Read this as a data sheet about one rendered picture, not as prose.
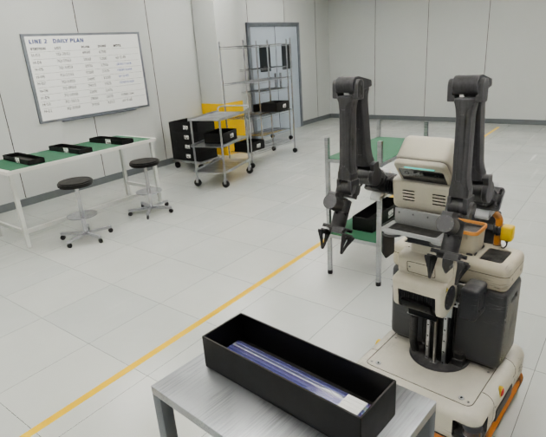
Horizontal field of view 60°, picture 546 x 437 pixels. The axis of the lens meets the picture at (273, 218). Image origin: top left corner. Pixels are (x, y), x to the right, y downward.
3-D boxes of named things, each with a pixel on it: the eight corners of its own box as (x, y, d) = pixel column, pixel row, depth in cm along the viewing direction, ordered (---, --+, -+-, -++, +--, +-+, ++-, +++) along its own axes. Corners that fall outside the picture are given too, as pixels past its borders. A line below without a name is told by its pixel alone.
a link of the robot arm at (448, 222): (477, 204, 153) (451, 199, 159) (466, 197, 144) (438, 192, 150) (469, 239, 153) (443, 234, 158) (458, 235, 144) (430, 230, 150)
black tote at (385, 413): (395, 414, 126) (396, 380, 122) (360, 456, 114) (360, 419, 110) (243, 340, 163) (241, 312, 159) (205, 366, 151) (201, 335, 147)
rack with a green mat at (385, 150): (327, 273, 383) (322, 138, 346) (376, 236, 450) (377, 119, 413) (379, 287, 356) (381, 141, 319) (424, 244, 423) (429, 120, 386)
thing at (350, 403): (374, 416, 124) (374, 406, 123) (360, 433, 119) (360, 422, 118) (239, 348, 157) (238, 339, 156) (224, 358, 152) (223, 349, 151)
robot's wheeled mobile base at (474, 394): (408, 342, 284) (410, 304, 275) (523, 384, 243) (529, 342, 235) (347, 405, 237) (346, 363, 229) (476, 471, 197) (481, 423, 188)
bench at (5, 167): (-8, 237, 516) (-28, 165, 489) (129, 192, 649) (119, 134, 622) (26, 250, 472) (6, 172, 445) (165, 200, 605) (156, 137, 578)
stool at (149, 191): (123, 219, 544) (113, 166, 523) (146, 205, 592) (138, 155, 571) (163, 220, 532) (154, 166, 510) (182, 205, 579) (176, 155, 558)
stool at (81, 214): (51, 243, 487) (37, 184, 466) (96, 226, 526) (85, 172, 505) (78, 252, 458) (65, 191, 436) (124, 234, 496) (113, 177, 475)
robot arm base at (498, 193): (505, 189, 170) (471, 185, 178) (501, 180, 164) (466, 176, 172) (499, 211, 169) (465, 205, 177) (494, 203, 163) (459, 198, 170)
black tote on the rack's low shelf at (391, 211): (372, 232, 365) (372, 219, 361) (352, 229, 375) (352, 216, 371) (401, 211, 407) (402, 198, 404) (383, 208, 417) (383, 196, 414)
